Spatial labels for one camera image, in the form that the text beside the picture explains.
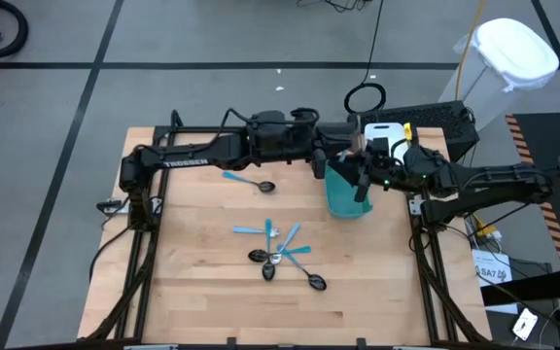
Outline power strip with yellow plug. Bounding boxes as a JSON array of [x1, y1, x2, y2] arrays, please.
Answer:
[[472, 219, 504, 243]]

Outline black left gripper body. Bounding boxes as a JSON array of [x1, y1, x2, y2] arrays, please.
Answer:
[[289, 121, 328, 164]]

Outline black aluminium table frame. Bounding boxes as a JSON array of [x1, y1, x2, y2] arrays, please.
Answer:
[[78, 123, 493, 350]]

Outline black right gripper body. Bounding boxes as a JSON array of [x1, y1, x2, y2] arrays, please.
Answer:
[[364, 155, 410, 193]]

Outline white lidded trash can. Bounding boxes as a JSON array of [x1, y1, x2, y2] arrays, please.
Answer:
[[437, 17, 560, 133]]

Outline black floor cables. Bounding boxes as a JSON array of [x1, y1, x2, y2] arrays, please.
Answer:
[[296, 0, 374, 15]]

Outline white paper sign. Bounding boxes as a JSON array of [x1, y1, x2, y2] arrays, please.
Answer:
[[471, 248, 514, 287]]

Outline yellow hanging cable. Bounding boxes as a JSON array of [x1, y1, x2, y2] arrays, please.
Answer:
[[453, 0, 487, 102]]

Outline black mat with hazard stripes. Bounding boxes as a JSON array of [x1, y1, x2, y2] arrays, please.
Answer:
[[505, 111, 560, 271]]

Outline black cable connector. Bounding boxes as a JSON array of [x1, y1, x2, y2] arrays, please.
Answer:
[[95, 197, 131, 217]]

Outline black floor stand bar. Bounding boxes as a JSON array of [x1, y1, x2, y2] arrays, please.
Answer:
[[478, 279, 560, 308]]

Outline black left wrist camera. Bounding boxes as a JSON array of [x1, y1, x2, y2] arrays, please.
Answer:
[[248, 110, 291, 147]]

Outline white plastic bin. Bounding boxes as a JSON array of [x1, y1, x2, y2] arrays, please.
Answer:
[[363, 122, 414, 164]]

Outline teal plastic bin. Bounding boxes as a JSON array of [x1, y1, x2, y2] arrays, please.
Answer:
[[324, 161, 375, 221]]

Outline black coiled cable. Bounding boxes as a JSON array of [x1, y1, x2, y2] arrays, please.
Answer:
[[342, 0, 388, 116]]

